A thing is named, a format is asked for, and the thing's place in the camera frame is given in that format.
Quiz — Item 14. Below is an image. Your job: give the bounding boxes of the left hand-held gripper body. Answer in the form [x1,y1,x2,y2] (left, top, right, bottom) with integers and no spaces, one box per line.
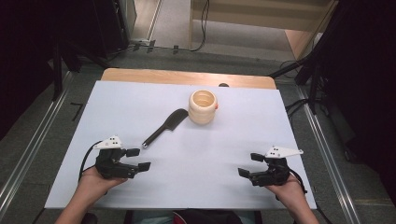
[93,135,140,180]

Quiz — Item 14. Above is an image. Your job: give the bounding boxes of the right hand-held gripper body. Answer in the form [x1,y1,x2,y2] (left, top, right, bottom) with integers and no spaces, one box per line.
[247,146,304,188]

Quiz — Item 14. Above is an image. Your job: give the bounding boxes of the black comb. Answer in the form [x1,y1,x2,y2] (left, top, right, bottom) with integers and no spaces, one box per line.
[141,107,191,149]

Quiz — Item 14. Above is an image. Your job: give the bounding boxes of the beige ribbed cup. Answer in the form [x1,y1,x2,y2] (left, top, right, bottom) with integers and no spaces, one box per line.
[187,89,219,126]

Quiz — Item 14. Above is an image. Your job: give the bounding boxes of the person's right hand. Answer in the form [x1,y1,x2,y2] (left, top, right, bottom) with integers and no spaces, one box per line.
[264,174,308,207]

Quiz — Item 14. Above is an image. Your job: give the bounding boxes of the person's left hand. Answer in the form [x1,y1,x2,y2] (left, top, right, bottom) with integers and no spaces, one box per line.
[78,166,129,202]

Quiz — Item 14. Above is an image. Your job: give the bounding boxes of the white board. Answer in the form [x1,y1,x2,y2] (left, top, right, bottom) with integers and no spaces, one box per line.
[44,80,318,210]

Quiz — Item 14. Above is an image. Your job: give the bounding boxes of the person's dark clothing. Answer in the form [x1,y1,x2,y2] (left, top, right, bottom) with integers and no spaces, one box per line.
[123,208,263,224]

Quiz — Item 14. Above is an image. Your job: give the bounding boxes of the wooden table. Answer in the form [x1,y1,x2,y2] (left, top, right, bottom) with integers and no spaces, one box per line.
[100,67,277,91]

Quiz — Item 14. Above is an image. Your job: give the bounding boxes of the black metal stand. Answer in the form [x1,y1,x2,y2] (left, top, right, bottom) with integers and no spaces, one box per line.
[268,46,330,116]
[49,35,111,102]

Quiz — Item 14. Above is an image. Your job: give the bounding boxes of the dark cabinet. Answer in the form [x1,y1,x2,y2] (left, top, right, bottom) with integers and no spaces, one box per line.
[92,0,138,60]

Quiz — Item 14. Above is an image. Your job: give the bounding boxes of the wooden shelf unit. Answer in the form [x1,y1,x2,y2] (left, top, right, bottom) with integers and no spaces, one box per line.
[188,0,339,61]

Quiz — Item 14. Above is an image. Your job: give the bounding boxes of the right hand-held gripper cable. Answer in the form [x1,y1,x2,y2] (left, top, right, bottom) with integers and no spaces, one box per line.
[288,168,334,224]

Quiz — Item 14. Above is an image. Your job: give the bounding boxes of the hand-held gripper cable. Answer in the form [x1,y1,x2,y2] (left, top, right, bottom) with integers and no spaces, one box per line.
[78,140,104,183]
[288,168,334,224]

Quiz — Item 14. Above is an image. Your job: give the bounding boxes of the left hand-held gripper cable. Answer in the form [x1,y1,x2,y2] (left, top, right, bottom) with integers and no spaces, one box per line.
[78,140,104,183]

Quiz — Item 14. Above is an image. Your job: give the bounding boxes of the metal floor rail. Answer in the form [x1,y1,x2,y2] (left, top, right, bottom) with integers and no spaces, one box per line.
[294,85,362,224]
[0,70,75,217]

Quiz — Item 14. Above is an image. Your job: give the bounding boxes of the black floor cables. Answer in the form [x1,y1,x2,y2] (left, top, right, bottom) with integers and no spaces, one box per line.
[278,59,314,119]

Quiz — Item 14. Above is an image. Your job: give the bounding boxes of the hanging black cable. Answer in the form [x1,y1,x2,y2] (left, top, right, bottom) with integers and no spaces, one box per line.
[190,0,211,53]

